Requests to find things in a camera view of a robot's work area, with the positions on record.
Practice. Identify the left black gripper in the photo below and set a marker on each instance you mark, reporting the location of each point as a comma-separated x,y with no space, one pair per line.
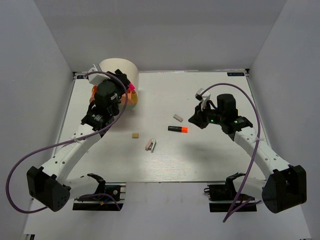
123,77

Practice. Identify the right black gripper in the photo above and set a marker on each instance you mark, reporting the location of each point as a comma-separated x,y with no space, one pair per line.
198,118

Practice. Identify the pink cap black highlighter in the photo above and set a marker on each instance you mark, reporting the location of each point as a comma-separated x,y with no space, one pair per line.
131,87

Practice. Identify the orange cap black highlighter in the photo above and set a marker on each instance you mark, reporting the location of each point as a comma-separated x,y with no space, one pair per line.
178,129

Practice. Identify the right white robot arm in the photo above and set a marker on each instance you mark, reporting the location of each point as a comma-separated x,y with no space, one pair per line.
284,186

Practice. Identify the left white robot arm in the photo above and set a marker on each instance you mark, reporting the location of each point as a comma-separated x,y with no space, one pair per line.
49,184

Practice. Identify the cream cylindrical desk organizer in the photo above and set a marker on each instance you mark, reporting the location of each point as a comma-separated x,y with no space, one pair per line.
116,66

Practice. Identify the grey white eraser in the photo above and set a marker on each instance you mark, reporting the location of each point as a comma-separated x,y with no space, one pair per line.
178,118

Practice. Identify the small beige eraser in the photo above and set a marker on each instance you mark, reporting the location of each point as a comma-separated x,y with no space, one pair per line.
135,135

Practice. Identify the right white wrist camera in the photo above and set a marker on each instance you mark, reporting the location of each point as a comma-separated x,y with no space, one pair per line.
203,97

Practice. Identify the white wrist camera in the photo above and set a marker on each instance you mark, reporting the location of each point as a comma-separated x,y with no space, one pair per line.
96,78
203,97

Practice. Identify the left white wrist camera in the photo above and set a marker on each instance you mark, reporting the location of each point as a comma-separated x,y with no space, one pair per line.
96,78

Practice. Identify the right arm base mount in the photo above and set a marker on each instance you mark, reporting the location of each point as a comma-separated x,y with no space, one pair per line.
220,199

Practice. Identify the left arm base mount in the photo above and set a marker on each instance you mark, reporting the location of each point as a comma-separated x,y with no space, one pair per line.
111,200

